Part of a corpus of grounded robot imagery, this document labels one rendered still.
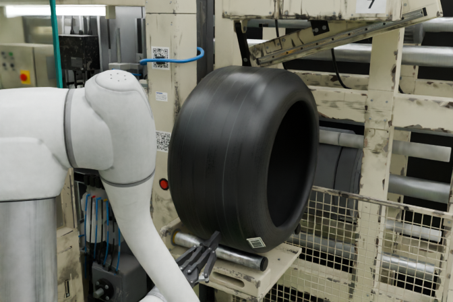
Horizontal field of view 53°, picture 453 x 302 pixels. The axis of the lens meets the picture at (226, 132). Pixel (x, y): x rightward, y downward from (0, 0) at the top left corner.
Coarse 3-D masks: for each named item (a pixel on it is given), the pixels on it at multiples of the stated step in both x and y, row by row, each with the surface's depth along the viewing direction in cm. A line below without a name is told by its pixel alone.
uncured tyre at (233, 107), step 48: (192, 96) 135; (240, 96) 128; (288, 96) 133; (192, 144) 127; (240, 144) 121; (288, 144) 174; (192, 192) 129; (240, 192) 122; (288, 192) 171; (240, 240) 131
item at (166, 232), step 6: (174, 222) 157; (180, 222) 159; (162, 228) 153; (168, 228) 153; (174, 228) 156; (180, 228) 159; (186, 228) 163; (162, 234) 152; (168, 234) 153; (174, 234) 156; (192, 234) 167; (162, 240) 153; (168, 240) 154; (168, 246) 154; (174, 246) 157
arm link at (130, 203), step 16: (112, 192) 79; (128, 192) 78; (144, 192) 80; (112, 208) 84; (128, 208) 81; (144, 208) 83; (128, 224) 84; (144, 224) 85; (128, 240) 86; (144, 240) 86; (160, 240) 89; (144, 256) 87; (160, 256) 88; (160, 272) 88; (176, 272) 89; (160, 288) 89; (176, 288) 89
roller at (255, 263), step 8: (176, 232) 156; (176, 240) 155; (184, 240) 153; (192, 240) 152; (200, 240) 151; (224, 248) 146; (232, 248) 146; (216, 256) 148; (224, 256) 145; (232, 256) 144; (240, 256) 143; (248, 256) 142; (256, 256) 141; (248, 264) 141; (256, 264) 140; (264, 264) 140
